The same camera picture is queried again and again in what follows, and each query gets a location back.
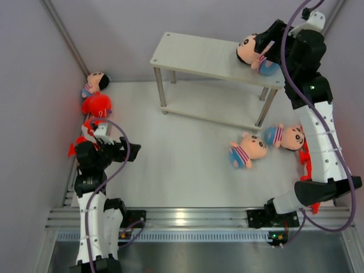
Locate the white two-tier shelf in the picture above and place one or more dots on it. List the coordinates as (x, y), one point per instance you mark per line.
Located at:
(201, 78)

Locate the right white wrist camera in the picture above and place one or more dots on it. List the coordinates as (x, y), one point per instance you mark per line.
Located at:
(315, 22)

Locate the white slotted cable duct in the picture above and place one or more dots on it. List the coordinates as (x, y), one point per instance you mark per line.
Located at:
(198, 236)

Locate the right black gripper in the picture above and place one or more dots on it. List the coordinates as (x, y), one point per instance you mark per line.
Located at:
(267, 41)

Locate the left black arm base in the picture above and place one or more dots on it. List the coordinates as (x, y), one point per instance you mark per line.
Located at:
(132, 216)

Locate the pink doll striped shirt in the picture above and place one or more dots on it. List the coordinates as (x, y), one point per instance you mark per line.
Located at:
(257, 61)

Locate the red shark plush round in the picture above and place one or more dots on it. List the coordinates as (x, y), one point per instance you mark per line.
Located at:
(98, 105)

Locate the pink doll black eyebrows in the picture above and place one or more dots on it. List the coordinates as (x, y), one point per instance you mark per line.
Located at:
(291, 138)

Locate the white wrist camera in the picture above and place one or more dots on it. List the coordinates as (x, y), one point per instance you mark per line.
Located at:
(101, 133)
(315, 22)

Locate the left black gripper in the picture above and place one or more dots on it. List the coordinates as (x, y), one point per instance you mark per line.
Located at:
(125, 149)

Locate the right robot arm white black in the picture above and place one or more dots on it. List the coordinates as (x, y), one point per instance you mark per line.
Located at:
(299, 56)

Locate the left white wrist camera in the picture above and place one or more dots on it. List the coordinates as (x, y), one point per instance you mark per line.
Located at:
(101, 133)

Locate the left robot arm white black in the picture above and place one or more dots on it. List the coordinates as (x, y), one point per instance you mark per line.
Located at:
(100, 217)

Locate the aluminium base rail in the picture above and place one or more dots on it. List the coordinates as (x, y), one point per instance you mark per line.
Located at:
(210, 218)

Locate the pink doll blue pants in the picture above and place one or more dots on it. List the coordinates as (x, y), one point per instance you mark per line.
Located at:
(251, 147)

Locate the black-haired doll left corner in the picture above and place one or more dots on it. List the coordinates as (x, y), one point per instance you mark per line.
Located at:
(95, 83)

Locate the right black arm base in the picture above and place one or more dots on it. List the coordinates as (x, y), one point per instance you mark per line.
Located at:
(259, 218)

